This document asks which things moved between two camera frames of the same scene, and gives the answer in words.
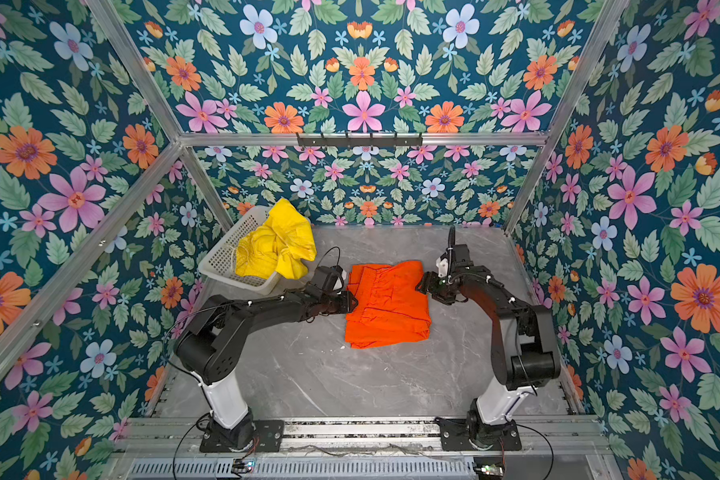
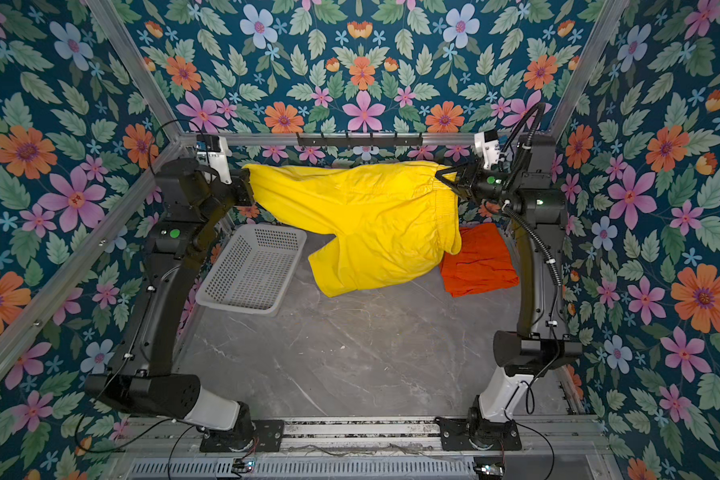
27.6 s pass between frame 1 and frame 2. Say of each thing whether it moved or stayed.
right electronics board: stayed
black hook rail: stayed
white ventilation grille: stayed
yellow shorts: moved
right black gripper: moved
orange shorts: moved
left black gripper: moved
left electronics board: stayed
